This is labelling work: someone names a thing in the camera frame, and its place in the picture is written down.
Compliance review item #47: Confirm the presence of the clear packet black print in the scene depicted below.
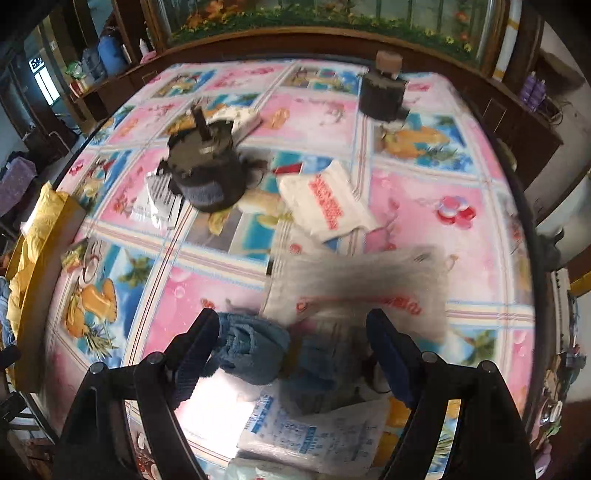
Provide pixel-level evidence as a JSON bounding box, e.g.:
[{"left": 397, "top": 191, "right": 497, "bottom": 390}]
[{"left": 144, "top": 170, "right": 186, "bottom": 230}]

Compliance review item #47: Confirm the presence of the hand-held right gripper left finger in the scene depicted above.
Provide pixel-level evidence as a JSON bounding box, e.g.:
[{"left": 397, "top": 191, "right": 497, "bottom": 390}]
[{"left": 54, "top": 308, "right": 221, "bottom": 480}]

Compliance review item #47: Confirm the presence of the white tissue packet red print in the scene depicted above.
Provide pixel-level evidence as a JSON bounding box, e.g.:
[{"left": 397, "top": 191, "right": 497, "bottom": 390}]
[{"left": 278, "top": 159, "right": 385, "bottom": 244}]

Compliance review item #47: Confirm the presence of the purple spray can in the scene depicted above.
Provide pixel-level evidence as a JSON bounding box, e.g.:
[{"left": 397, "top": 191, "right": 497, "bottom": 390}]
[
  {"left": 519, "top": 74, "right": 536, "bottom": 109},
  {"left": 531, "top": 76, "right": 548, "bottom": 112}
]

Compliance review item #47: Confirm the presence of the framed flower painting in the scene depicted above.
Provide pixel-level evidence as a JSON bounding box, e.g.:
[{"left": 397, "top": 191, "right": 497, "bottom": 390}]
[{"left": 141, "top": 0, "right": 509, "bottom": 63}]

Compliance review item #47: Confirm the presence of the large white packet red print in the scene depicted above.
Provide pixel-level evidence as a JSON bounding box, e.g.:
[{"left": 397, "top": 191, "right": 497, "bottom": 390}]
[{"left": 262, "top": 244, "right": 451, "bottom": 344}]

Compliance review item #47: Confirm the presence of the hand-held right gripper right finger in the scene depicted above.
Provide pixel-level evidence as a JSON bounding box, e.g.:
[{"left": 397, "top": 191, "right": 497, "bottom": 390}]
[{"left": 366, "top": 308, "right": 536, "bottom": 480}]

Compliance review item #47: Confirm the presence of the bright window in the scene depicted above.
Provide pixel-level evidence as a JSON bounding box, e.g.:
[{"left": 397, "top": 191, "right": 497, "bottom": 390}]
[{"left": 28, "top": 55, "right": 63, "bottom": 107}]

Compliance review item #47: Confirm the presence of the blue bottle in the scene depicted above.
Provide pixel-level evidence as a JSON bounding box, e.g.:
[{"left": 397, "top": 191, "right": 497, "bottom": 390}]
[{"left": 97, "top": 34, "right": 130, "bottom": 75}]

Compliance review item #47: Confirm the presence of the dark wooden cabinet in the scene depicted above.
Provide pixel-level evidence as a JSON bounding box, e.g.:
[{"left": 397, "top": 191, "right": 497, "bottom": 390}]
[{"left": 475, "top": 69, "right": 564, "bottom": 185}]

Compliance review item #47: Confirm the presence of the yellow cloth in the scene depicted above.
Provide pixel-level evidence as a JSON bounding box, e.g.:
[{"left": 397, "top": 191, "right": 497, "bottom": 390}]
[{"left": 7, "top": 182, "right": 84, "bottom": 333}]

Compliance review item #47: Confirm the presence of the small blue towel yellow band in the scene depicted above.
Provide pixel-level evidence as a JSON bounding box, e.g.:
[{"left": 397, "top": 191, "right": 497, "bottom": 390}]
[{"left": 215, "top": 311, "right": 375, "bottom": 393}]

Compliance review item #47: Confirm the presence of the purple cloth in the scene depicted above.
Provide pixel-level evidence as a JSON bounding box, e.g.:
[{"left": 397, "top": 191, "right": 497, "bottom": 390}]
[{"left": 0, "top": 156, "right": 38, "bottom": 217}]

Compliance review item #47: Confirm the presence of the clear ice pack blue print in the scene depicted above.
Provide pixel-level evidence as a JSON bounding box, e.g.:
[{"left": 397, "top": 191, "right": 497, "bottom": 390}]
[{"left": 237, "top": 392, "right": 391, "bottom": 477}]

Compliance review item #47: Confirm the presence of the white yellow striped roll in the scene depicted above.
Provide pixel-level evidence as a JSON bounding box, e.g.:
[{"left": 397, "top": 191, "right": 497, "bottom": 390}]
[{"left": 492, "top": 0, "right": 514, "bottom": 81}]

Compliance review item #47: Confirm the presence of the white flat packet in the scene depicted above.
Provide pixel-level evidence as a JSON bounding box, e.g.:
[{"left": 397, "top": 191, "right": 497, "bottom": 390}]
[{"left": 215, "top": 107, "right": 262, "bottom": 137}]

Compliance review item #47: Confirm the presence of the pink printed tablecloth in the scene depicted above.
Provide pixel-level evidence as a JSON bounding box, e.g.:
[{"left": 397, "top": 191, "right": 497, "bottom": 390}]
[{"left": 44, "top": 58, "right": 539, "bottom": 480}]

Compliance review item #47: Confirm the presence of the white wipes packet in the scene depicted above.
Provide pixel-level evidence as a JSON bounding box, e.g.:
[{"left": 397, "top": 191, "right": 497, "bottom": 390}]
[{"left": 226, "top": 457, "right": 301, "bottom": 480}]

